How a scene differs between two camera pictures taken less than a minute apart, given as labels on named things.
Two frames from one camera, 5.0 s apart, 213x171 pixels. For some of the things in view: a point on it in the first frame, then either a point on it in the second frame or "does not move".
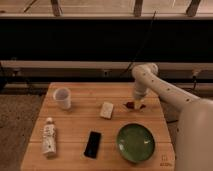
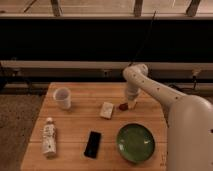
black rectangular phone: [92, 144] does not move
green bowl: [135, 143] does not move
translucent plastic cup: [62, 97] does not move
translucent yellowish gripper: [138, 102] to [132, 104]
